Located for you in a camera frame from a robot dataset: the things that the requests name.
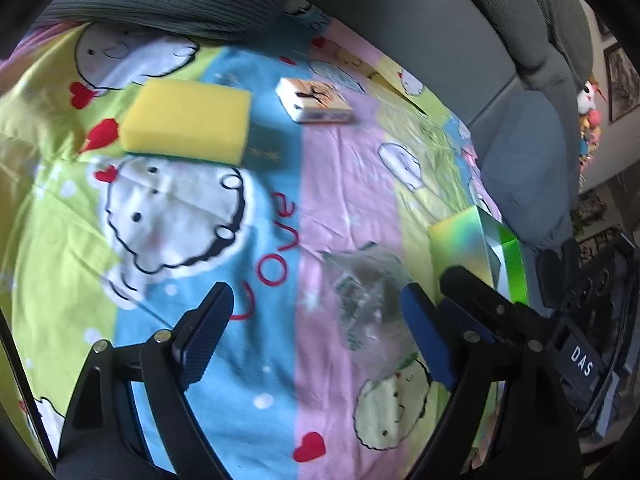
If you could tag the small white orange card box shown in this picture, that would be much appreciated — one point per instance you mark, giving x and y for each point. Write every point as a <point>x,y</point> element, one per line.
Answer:
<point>315,100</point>

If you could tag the colourful plush toys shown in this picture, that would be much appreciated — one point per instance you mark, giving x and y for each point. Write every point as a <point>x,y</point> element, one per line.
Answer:
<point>587,120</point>

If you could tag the grey ribbed pillow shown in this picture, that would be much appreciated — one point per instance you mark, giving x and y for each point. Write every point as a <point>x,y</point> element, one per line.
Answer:
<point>550,10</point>

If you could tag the green cardboard box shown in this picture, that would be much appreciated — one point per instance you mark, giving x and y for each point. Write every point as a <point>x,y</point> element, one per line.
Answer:
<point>465,240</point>

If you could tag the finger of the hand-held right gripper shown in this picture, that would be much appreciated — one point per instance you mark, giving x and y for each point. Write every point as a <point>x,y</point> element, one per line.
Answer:
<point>470,322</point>
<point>480,292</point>

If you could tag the smooth grey cushion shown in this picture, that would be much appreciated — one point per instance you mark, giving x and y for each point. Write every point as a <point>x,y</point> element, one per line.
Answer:
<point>530,160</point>

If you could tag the clear plastic bag green print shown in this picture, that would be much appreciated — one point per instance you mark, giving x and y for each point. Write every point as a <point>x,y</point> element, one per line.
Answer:
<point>370,285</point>

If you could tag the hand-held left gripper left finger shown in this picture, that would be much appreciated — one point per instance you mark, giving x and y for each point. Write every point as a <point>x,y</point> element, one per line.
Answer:
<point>205,340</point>

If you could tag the grey sofa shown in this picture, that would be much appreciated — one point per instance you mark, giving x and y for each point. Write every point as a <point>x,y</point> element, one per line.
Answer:
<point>400,20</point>

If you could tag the framed wall picture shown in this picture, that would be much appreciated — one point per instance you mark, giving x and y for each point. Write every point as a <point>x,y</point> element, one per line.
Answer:
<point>622,80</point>

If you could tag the dark wooden furniture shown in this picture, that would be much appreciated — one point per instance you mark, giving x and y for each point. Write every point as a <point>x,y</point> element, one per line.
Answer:
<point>597,215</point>

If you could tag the colourful cartoon printed blanket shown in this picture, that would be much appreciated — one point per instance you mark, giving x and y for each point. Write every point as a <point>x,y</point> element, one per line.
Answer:
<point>325,185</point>

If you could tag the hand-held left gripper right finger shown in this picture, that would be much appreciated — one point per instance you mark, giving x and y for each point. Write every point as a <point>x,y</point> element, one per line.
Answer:
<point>425,340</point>

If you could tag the yellow and green sponge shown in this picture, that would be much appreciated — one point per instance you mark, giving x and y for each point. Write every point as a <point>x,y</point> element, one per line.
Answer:
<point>185,125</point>

